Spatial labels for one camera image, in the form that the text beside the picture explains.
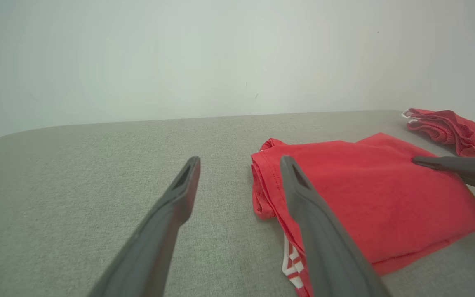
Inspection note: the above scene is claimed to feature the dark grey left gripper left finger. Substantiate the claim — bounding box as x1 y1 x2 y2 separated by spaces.
88 156 201 297

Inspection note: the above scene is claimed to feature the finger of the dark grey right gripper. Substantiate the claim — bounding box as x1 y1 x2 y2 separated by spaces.
412 156 475 195

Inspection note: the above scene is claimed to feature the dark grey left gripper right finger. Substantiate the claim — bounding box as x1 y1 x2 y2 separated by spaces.
279 155 391 297

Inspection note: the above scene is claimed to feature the red mesh garment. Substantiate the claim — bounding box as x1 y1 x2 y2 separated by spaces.
402 108 475 159

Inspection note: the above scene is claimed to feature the red jersey with white trim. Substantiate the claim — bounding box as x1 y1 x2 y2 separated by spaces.
251 132 475 297

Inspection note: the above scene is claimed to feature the grey fabric sofa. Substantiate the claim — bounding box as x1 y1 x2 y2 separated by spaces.
0 109 475 297

